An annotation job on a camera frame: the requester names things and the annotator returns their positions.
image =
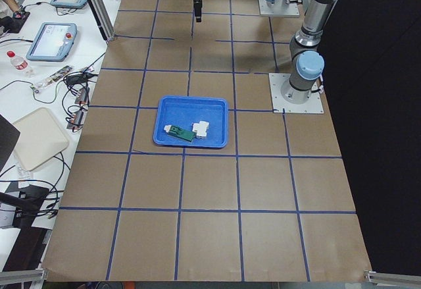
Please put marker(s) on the blue plastic tray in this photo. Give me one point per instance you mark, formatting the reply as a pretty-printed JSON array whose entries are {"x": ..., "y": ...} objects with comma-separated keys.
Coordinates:
[{"x": 183, "y": 111}]

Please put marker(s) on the green terminal block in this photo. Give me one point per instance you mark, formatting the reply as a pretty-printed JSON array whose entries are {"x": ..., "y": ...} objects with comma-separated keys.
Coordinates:
[{"x": 179, "y": 133}]

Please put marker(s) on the blue teach pendant near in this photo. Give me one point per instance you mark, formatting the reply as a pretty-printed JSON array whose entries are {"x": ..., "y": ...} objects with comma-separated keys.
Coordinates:
[{"x": 53, "y": 42}]

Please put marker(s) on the plastic water bottle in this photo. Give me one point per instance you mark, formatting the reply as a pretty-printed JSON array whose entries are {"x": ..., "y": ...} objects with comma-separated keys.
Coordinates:
[{"x": 20, "y": 64}]

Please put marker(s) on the beige plastic tray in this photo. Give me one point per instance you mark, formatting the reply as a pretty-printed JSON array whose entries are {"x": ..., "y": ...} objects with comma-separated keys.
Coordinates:
[{"x": 41, "y": 137}]

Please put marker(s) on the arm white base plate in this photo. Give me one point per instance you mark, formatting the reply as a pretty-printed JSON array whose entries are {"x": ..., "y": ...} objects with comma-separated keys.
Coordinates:
[
  {"x": 285, "y": 99},
  {"x": 280, "y": 8}
]

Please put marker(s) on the aluminium frame post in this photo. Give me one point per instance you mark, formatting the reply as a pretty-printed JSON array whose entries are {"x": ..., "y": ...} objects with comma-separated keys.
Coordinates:
[{"x": 102, "y": 19}]

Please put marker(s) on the white electrical switch block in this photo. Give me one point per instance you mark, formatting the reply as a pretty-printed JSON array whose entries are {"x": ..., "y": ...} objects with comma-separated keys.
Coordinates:
[{"x": 200, "y": 129}]

